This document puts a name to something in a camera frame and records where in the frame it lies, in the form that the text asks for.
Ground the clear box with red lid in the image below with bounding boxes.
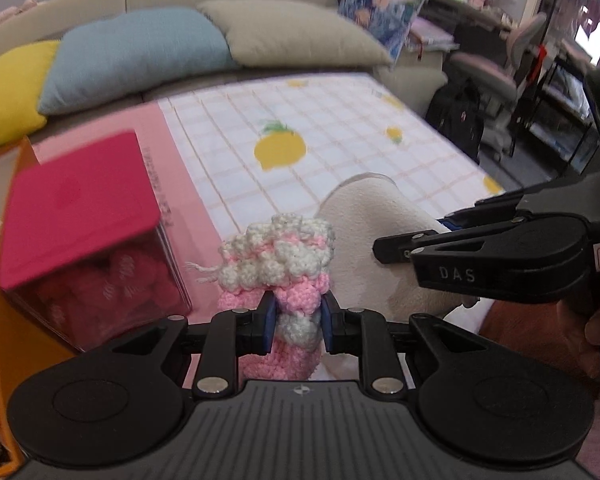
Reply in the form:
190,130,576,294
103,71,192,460
0,130,194,354

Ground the pink and white crochet item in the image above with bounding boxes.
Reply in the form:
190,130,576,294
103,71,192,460
186,213,337,382

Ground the pink office chair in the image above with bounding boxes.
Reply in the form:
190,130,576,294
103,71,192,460
449,12,550,162

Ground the orange box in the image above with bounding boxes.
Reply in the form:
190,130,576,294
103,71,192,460
0,137,87,477

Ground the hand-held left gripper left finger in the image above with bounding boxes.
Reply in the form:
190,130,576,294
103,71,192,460
109,290,278,397

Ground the lemon print checked blanket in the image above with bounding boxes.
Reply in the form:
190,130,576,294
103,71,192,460
30,72,507,382

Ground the beige pillow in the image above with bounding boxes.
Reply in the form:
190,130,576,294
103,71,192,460
197,0,397,69

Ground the yellow pillow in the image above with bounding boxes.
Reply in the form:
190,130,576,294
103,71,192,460
0,40,64,154

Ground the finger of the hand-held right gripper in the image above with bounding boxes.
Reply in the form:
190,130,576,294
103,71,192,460
373,214,595,305
439,174,592,233

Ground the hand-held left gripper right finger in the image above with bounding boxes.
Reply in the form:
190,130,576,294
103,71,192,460
321,291,487,396

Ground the cream plush cloth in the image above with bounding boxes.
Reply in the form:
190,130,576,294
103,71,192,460
319,172,477,322

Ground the black backpack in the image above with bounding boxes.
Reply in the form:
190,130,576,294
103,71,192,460
424,77,487,162

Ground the pile of papers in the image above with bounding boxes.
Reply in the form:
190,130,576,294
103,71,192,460
409,14,458,52

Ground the cluttered desk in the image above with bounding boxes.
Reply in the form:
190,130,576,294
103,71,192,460
405,0,531,57

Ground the light blue pillow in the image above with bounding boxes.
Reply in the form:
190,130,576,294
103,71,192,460
37,7,242,117

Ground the black wire shelf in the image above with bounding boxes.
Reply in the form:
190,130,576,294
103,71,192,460
514,44,600,182

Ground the blue cartoon print cushion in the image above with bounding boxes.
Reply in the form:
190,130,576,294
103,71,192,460
337,0,432,67

